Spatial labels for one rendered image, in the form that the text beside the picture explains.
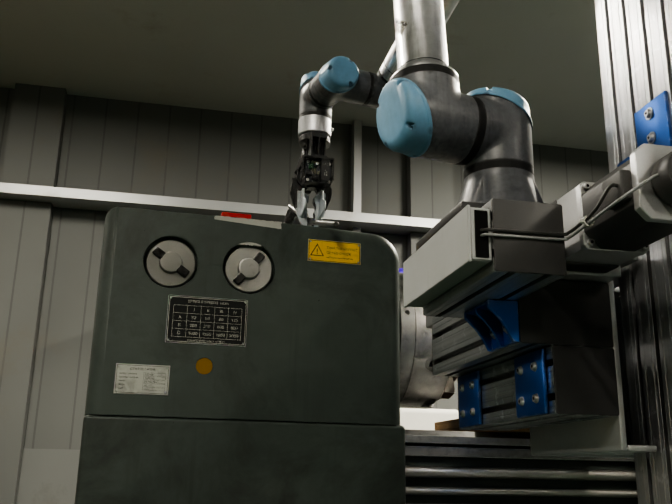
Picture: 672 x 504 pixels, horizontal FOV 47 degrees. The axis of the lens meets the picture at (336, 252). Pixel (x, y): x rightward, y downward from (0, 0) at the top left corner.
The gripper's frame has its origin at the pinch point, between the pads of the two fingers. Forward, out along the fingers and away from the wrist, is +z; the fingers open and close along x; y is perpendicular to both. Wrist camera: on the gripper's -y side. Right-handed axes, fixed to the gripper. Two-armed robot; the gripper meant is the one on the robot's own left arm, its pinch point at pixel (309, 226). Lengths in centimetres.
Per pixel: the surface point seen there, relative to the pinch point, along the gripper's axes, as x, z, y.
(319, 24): 44, -178, -200
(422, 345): 25.0, 25.6, 3.8
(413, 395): 25.7, 35.6, -3.6
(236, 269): -17.1, 14.7, 13.4
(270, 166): 39, -141, -315
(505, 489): 43, 55, 5
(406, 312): 21.8, 18.3, 2.6
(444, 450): 30, 47, 4
